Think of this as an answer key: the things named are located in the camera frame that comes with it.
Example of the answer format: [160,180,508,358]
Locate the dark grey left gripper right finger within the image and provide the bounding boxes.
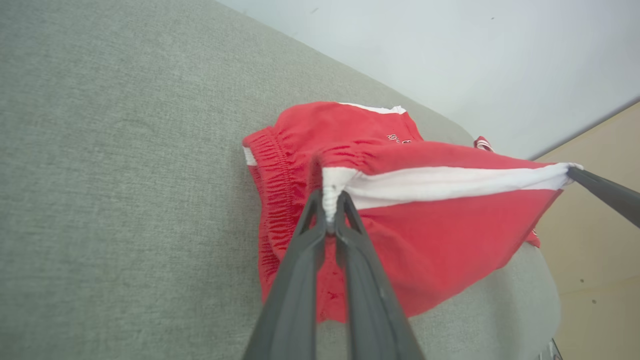
[333,191,427,360]

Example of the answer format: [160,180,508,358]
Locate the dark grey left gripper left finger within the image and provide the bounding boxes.
[243,189,329,360]

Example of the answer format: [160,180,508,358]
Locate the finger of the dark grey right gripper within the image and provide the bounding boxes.
[567,166,640,230]

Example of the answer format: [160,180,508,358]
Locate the red shorts with white stripes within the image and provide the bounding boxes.
[242,101,585,325]

